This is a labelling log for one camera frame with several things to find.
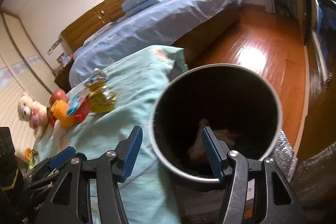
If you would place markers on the blue candy wrapper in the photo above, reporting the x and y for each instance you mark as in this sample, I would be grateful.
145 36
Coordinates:
75 104

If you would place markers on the orange plastic toy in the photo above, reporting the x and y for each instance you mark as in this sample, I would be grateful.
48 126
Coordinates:
59 111

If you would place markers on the red cookie wrapper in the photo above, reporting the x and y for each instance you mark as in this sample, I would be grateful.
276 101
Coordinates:
82 111

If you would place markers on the cream teddy bear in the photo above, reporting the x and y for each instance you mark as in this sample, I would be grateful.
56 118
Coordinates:
34 113

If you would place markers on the red apple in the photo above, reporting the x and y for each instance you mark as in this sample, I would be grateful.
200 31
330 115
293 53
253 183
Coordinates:
59 94

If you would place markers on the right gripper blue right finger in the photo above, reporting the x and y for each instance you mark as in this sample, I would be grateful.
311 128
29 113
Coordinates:
216 154

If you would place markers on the dark wooden nightstand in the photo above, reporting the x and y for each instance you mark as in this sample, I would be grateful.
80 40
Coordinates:
62 78

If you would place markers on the blue sheeted large bed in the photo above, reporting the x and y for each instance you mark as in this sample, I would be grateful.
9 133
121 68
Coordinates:
160 24

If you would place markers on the round metal trash bin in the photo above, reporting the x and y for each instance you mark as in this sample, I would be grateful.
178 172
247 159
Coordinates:
229 98

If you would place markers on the black foam block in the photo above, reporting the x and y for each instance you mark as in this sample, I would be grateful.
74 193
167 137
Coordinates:
8 163

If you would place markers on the framed photo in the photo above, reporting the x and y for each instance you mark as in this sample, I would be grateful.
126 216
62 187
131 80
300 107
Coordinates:
64 59

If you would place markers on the white sliding wardrobe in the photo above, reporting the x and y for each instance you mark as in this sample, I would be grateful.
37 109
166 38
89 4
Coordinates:
23 69

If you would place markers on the sunflower decoration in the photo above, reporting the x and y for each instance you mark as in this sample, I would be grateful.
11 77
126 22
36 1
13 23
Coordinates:
32 156

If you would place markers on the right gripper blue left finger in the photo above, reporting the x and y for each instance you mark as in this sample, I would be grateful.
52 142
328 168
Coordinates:
127 153

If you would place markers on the wooden headboard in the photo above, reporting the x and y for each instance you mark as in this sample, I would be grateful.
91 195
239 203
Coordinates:
91 21

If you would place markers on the silver blue wrapper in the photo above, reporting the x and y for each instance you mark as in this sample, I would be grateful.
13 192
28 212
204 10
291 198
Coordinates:
96 76

